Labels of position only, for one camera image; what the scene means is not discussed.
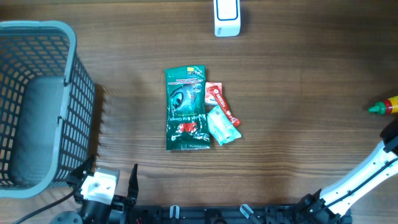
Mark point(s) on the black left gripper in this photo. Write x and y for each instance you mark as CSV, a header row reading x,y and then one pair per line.
x,y
119,202

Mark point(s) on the green gloves package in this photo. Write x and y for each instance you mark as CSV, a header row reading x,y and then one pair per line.
x,y
186,124

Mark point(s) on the teal wet wipes pack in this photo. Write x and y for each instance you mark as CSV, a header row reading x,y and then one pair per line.
x,y
221,127

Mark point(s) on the small red white carton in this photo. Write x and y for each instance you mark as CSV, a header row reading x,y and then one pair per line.
x,y
209,98

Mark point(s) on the red coffee stick sachet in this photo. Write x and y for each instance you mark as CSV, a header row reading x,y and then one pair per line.
x,y
215,92

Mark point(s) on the orange sauce bottle green cap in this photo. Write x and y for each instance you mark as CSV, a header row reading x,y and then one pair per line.
x,y
388,106

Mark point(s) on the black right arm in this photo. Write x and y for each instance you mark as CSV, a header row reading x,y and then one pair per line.
x,y
332,203

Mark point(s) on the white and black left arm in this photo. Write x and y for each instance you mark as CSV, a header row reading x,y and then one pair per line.
x,y
92,212

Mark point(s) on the white barcode scanner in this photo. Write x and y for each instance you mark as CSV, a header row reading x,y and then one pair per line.
x,y
227,18

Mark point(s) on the grey plastic mesh basket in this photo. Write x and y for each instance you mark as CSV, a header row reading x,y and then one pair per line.
x,y
47,103

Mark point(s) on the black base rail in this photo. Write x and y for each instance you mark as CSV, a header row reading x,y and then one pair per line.
x,y
283,214

